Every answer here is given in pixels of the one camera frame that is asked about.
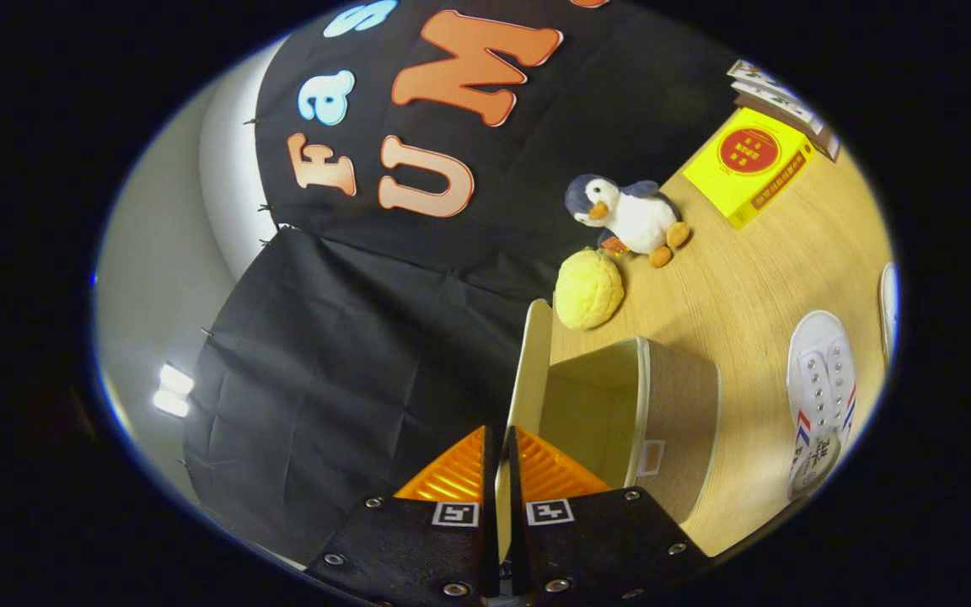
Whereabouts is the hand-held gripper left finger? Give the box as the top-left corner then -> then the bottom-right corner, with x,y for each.
304,426 -> 499,607

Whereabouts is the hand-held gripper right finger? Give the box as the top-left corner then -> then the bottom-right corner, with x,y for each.
502,426 -> 710,607

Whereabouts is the beige fabric storage box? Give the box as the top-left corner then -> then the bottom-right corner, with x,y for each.
540,336 -> 722,524

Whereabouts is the white shoe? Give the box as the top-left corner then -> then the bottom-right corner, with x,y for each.
786,310 -> 859,502
877,261 -> 901,368

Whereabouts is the black backdrop cloth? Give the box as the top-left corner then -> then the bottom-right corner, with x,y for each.
182,0 -> 756,566

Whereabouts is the yellow plush ball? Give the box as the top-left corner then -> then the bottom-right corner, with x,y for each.
553,249 -> 625,331

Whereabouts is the ceiling light panel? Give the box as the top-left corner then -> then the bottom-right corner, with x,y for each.
153,363 -> 196,419

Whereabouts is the penguin plush toy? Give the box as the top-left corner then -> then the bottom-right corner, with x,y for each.
564,173 -> 693,269

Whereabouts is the yellow book with red circle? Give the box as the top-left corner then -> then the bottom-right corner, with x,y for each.
682,107 -> 817,230

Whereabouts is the white illustrated book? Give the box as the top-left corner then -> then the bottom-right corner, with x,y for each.
732,78 -> 825,136
726,59 -> 800,100

